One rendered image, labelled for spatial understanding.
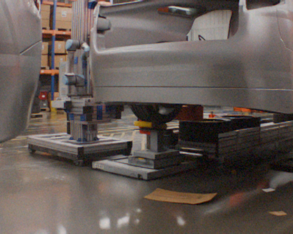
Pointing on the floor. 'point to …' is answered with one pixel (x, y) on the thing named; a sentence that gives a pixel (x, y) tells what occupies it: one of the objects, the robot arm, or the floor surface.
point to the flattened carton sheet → (163, 195)
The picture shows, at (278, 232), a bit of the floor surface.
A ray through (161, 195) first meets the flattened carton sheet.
